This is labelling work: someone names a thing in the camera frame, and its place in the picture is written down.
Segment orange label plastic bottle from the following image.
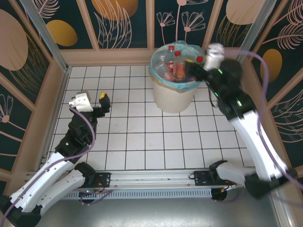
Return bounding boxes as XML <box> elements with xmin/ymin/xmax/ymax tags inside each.
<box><xmin>174</xmin><ymin>62</ymin><xmax>187</xmax><ymax>81</ymax></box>

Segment beige plastic bin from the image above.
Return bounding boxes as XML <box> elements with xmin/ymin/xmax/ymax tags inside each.
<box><xmin>151</xmin><ymin>70</ymin><xmax>198</xmax><ymax>114</ymax></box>

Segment light blue bin liner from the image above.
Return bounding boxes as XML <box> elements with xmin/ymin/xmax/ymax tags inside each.
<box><xmin>148</xmin><ymin>40</ymin><xmax>204</xmax><ymax>89</ymax></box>

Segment galvanized metal sheet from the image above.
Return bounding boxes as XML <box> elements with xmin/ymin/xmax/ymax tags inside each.
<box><xmin>23</xmin><ymin>198</ymin><xmax>285</xmax><ymax>227</ymax></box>

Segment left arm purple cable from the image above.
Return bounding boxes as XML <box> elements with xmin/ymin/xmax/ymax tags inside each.
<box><xmin>0</xmin><ymin>107</ymin><xmax>112</xmax><ymax>219</ymax></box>

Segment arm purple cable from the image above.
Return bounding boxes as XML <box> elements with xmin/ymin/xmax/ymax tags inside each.
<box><xmin>213</xmin><ymin>49</ymin><xmax>303</xmax><ymax>204</ymax></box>
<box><xmin>0</xmin><ymin>107</ymin><xmax>112</xmax><ymax>219</ymax></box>

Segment aluminium side rail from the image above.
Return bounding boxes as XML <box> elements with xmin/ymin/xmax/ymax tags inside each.
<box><xmin>35</xmin><ymin>66</ymin><xmax>71</xmax><ymax>171</ymax></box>

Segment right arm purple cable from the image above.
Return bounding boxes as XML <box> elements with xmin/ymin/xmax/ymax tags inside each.
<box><xmin>213</xmin><ymin>49</ymin><xmax>303</xmax><ymax>204</ymax></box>

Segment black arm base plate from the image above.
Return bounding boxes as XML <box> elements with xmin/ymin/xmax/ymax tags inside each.
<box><xmin>194</xmin><ymin>170</ymin><xmax>214</xmax><ymax>187</ymax></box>
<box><xmin>93</xmin><ymin>172</ymin><xmax>112</xmax><ymax>189</ymax></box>

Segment aluminium frame post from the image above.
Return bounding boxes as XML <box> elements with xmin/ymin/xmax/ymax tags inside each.
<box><xmin>233</xmin><ymin>0</ymin><xmax>277</xmax><ymax>69</ymax></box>
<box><xmin>20</xmin><ymin>0</ymin><xmax>71</xmax><ymax>71</ymax></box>

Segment aluminium mounting rail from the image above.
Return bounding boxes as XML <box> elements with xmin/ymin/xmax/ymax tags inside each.
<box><xmin>26</xmin><ymin>167</ymin><xmax>282</xmax><ymax>190</ymax></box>

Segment grey slotted cable duct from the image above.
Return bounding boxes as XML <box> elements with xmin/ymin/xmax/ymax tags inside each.
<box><xmin>60</xmin><ymin>190</ymin><xmax>213</xmax><ymax>200</ymax></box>

